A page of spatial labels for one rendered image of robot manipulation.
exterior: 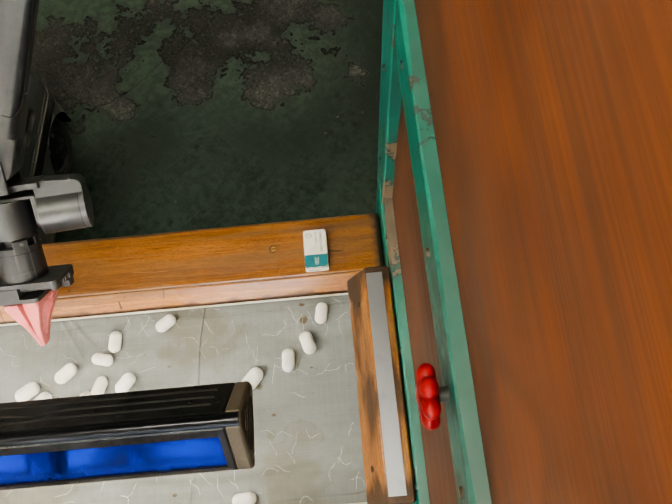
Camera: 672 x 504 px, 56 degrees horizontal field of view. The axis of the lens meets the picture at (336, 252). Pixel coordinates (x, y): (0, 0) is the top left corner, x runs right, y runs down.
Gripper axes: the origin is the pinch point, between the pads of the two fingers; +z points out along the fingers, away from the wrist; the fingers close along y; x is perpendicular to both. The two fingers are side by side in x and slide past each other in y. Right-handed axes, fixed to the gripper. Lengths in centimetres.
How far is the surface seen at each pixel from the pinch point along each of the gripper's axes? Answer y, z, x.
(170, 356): 14.6, 7.8, 6.0
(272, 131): 24, -9, 115
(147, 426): 23.6, -4.8, -31.6
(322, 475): 35.7, 22.4, -5.7
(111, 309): 5.7, 1.1, 10.6
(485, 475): 49, -10, -48
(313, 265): 37.2, -3.0, 9.1
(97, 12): -31, -50, 147
